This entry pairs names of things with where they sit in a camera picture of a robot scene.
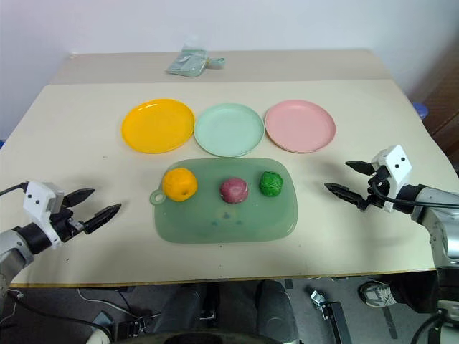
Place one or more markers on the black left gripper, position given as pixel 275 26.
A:
pixel 66 224

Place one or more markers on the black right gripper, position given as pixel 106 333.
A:
pixel 376 199

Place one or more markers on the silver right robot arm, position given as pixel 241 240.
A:
pixel 439 215

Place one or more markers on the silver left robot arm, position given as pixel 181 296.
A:
pixel 16 247

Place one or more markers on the pink plastic plate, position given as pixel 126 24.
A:
pixel 300 126

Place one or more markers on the green leafy vegetable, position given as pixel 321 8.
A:
pixel 271 183

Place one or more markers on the orange toy fruit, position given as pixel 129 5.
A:
pixel 179 183

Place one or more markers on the yellow plastic plate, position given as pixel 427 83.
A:
pixel 157 126

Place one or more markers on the purple red toy fruit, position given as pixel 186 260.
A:
pixel 234 190

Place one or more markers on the light green plastic plate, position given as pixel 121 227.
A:
pixel 229 129

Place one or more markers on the blue round object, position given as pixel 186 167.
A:
pixel 420 111

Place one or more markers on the grey white sneaker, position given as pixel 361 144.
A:
pixel 376 294

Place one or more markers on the brown wooden door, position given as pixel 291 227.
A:
pixel 443 104

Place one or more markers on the dark trouser leg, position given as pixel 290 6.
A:
pixel 417 292

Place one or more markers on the translucent green cutting board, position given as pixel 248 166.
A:
pixel 229 218

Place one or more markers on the dark rounded shape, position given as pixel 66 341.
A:
pixel 276 311

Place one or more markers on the clear bag with green board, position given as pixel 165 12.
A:
pixel 188 62

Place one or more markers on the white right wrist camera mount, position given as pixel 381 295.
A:
pixel 398 165

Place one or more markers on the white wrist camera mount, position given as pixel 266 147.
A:
pixel 37 200
pixel 398 165

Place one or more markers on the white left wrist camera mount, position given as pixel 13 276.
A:
pixel 37 200

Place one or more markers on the black metal bracket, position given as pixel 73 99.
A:
pixel 331 315

